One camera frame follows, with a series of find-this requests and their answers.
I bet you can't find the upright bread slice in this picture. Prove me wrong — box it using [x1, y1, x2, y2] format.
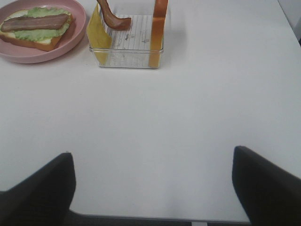
[149, 0, 168, 68]

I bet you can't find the bacon strip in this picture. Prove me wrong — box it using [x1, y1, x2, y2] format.
[1, 14, 69, 32]
[97, 0, 132, 31]

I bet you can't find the clear right plastic container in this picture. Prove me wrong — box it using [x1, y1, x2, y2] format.
[89, 14, 164, 69]

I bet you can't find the pink round plate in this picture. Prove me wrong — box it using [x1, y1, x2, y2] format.
[0, 0, 87, 64]

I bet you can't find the white bread slice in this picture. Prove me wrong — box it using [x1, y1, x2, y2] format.
[0, 11, 73, 51]

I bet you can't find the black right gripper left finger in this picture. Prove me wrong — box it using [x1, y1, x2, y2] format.
[0, 153, 76, 226]

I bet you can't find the yellow cheese slice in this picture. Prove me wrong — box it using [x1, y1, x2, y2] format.
[87, 3, 112, 66]

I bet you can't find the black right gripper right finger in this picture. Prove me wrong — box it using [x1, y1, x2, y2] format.
[232, 146, 301, 226]

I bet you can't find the green lettuce leaf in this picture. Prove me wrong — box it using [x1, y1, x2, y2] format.
[9, 7, 72, 41]

